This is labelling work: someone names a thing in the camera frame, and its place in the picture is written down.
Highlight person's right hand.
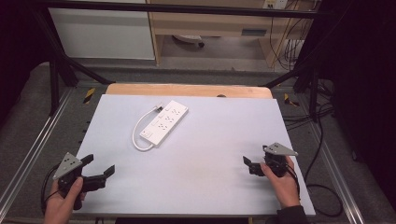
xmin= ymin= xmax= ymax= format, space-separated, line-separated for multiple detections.
xmin=260 ymin=155 xmax=302 ymax=210

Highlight black metal frame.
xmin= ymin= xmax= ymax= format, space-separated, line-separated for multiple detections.
xmin=29 ymin=0 xmax=331 ymax=117

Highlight wooden desk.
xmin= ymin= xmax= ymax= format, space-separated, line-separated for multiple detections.
xmin=146 ymin=0 xmax=314 ymax=68

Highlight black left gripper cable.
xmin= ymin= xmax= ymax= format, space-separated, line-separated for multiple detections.
xmin=39 ymin=163 xmax=61 ymax=217

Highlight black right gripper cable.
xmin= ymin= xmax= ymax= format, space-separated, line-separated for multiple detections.
xmin=285 ymin=163 xmax=302 ymax=201

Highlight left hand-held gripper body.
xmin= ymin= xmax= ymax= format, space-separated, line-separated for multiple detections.
xmin=52 ymin=152 xmax=107 ymax=211

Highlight white table cover sheet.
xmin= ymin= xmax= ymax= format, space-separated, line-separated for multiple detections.
xmin=72 ymin=93 xmax=317 ymax=217

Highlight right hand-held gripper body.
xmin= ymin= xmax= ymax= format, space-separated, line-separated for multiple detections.
xmin=248 ymin=142 xmax=299 ymax=178

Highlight person's left hand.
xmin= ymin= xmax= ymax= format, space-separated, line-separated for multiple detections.
xmin=43 ymin=176 xmax=87 ymax=224

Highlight hanging black cables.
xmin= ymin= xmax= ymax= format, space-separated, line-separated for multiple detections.
xmin=269 ymin=8 xmax=307 ymax=72

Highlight white power strip cable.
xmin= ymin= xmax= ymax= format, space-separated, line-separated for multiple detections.
xmin=132 ymin=105 xmax=164 ymax=153

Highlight black floor cables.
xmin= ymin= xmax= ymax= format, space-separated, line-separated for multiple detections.
xmin=282 ymin=78 xmax=344 ymax=218

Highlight white power strip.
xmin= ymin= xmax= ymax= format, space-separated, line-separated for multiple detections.
xmin=138 ymin=99 xmax=190 ymax=148

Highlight yellow black tape strip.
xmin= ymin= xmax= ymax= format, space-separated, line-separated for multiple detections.
xmin=82 ymin=87 xmax=96 ymax=105
xmin=283 ymin=92 xmax=301 ymax=107

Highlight wooden table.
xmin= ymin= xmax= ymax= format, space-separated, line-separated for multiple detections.
xmin=105 ymin=82 xmax=274 ymax=100

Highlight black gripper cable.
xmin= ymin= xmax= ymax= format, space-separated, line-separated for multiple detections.
xmin=39 ymin=163 xmax=61 ymax=217
xmin=285 ymin=163 xmax=302 ymax=201

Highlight office chair base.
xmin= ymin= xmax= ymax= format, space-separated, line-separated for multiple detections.
xmin=172 ymin=34 xmax=205 ymax=49

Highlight white wall socket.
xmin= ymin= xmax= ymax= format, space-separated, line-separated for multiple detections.
xmin=262 ymin=0 xmax=289 ymax=10

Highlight white cabinet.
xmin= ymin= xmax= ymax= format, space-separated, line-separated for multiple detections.
xmin=48 ymin=7 xmax=156 ymax=61

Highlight aluminium floor rail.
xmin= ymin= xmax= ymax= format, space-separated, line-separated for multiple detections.
xmin=306 ymin=122 xmax=366 ymax=224
xmin=0 ymin=88 xmax=75 ymax=204

